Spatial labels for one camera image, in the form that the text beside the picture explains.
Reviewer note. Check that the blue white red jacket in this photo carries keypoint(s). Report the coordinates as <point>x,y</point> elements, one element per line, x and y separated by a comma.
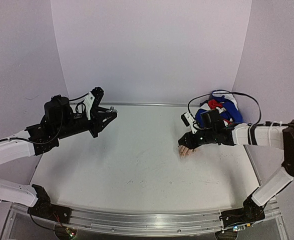
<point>225,103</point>

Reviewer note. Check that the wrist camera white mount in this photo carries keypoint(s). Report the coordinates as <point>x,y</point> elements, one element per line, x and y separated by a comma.
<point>86,106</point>
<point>191,122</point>

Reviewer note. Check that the clear nail polish bottle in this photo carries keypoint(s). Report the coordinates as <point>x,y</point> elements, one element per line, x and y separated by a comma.
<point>112,110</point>

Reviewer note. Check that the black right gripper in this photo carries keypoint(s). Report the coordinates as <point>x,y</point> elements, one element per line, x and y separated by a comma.
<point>195,138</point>

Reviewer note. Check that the aluminium front rail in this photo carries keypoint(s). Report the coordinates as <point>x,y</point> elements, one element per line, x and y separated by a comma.
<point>160,224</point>

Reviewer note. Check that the mannequin hand with long nails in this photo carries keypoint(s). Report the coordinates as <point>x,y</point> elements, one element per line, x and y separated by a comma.
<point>184,151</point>

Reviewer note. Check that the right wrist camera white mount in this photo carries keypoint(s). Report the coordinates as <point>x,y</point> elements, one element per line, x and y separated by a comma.
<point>191,122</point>

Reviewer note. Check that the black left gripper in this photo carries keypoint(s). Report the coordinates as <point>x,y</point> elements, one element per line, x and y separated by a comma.
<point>98,117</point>

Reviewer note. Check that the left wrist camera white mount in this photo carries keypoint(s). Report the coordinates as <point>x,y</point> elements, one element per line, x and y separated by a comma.
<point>86,106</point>

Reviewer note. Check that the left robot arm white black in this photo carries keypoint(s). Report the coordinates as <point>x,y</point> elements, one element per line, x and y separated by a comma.
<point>15,147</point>

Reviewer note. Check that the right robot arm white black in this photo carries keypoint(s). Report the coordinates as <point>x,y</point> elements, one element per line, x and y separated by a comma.
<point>273,136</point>

